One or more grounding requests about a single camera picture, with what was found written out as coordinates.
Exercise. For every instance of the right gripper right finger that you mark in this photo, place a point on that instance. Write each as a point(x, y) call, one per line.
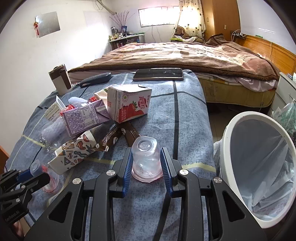
point(182, 183)

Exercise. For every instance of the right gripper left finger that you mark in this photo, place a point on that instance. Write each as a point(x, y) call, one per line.
point(113, 183)

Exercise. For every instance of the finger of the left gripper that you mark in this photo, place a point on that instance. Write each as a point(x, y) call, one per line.
point(36, 183)
point(24, 176)

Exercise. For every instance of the clear plastic cup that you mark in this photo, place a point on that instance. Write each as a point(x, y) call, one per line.
point(38, 169)
point(146, 159)

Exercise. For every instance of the patterned paper cup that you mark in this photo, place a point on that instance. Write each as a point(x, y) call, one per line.
point(72, 153)

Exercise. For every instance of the clear cola bottle red label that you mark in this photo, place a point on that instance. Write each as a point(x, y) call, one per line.
point(54, 133)

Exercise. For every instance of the purple drink carton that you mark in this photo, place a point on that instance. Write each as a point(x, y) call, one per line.
point(79, 120)

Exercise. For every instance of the strawberry milk carton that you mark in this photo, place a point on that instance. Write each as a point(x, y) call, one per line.
point(127, 101)

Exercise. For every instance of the white yogurt tub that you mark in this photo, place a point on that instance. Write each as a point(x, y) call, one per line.
point(54, 110)

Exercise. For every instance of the white foam fruit net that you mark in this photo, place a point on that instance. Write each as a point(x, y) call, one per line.
point(78, 102)

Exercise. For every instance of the white trash bin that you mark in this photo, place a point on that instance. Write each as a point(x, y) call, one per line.
point(226, 170)

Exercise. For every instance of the brown snack wrapper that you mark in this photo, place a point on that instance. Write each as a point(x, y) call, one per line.
point(125, 129)

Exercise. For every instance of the blue plaid table cloth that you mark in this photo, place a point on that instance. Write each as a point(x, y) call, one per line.
point(177, 119)

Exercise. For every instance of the translucent bin liner bag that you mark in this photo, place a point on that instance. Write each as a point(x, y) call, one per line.
point(263, 167)

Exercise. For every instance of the bed mattress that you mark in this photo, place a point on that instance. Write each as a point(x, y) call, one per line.
point(237, 90)

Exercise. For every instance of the brown white thermos mug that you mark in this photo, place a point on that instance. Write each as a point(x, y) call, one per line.
point(60, 79)

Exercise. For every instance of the dark blue glasses case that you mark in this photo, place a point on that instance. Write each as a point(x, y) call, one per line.
point(95, 80)

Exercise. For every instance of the green printed plastic bag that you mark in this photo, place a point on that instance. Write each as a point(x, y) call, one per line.
point(286, 117)

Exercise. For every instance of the brown bed blanket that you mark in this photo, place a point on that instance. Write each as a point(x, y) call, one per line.
point(216, 56)

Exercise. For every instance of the white nightstand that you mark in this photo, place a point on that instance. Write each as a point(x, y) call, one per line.
point(285, 93)

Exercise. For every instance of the cluttered desk shelf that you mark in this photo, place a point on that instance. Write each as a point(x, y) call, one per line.
point(122, 37)

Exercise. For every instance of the teddy bear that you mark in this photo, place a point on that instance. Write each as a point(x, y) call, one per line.
point(180, 32)

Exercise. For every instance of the wooden headboard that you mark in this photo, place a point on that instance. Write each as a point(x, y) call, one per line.
point(282, 58)

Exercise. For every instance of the dried branch decoration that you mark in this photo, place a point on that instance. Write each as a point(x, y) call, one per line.
point(122, 18)

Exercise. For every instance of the patterned curtain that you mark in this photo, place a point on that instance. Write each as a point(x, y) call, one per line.
point(192, 18)

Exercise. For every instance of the wooden wardrobe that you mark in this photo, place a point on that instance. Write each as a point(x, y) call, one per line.
point(221, 17)

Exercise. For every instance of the wall poster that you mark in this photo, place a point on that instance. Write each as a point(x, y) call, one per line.
point(46, 24)

